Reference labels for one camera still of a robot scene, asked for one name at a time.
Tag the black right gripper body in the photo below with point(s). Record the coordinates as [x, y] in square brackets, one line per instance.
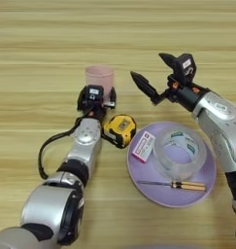
[184, 94]

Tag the small pink white box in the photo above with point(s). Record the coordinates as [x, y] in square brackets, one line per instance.
[143, 146]

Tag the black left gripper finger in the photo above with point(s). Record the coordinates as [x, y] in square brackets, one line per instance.
[80, 102]
[113, 95]

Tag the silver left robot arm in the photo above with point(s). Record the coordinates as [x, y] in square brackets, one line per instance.
[84, 146]

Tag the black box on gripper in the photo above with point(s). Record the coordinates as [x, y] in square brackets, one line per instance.
[93, 93]
[185, 68]

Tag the yellow black tape measure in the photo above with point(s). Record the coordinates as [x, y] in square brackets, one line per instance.
[121, 129]

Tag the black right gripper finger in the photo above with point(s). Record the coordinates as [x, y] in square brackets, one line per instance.
[168, 59]
[145, 86]

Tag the purple round plate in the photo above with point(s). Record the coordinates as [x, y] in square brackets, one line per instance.
[168, 197]

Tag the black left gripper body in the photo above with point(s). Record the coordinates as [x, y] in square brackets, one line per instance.
[96, 110]

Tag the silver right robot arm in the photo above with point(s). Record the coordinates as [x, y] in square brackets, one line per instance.
[219, 129]

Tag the pink plastic cup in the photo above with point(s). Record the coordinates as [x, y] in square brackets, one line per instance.
[100, 79]

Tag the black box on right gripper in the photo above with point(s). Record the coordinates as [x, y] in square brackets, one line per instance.
[185, 68]

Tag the clear adhesive tape roll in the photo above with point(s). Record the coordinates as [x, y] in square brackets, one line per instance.
[164, 162]

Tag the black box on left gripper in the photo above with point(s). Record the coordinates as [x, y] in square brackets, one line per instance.
[93, 93]

